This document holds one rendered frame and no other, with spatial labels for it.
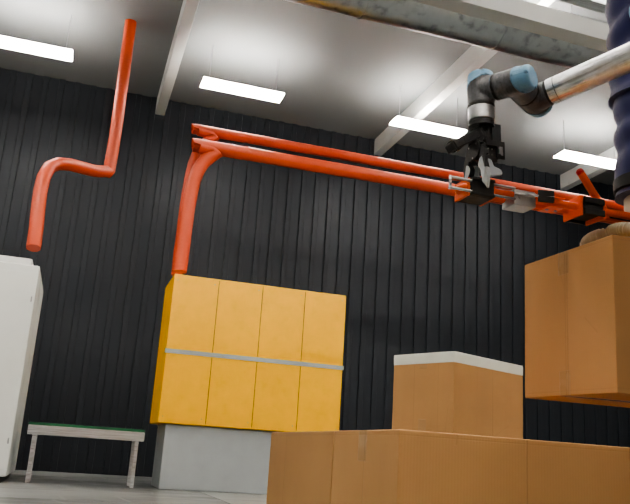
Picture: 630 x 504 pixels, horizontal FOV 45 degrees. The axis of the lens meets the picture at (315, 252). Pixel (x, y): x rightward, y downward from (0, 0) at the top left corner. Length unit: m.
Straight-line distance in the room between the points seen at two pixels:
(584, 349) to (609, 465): 0.33
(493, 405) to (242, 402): 5.49
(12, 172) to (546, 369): 11.32
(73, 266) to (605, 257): 10.97
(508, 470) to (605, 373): 0.41
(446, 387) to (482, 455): 2.13
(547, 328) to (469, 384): 1.72
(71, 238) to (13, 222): 0.90
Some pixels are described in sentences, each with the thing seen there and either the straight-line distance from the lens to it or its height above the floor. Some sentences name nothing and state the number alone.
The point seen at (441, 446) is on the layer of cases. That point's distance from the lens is 1.70.
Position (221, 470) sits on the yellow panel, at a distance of 9.23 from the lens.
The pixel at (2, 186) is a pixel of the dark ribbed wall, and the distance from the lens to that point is 12.89.
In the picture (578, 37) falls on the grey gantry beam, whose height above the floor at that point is 3.10.
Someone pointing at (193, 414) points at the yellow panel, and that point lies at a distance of 9.11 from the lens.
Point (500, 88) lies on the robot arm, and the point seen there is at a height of 1.48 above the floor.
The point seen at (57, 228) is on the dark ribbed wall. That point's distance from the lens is 12.64.
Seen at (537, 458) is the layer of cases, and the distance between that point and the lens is 1.83.
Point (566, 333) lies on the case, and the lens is 2.18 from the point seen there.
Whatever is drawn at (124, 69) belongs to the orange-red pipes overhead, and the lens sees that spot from 11.04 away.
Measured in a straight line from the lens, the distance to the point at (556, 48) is 8.75.
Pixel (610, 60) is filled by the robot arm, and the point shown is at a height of 1.54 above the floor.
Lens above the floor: 0.48
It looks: 15 degrees up
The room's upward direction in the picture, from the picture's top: 4 degrees clockwise
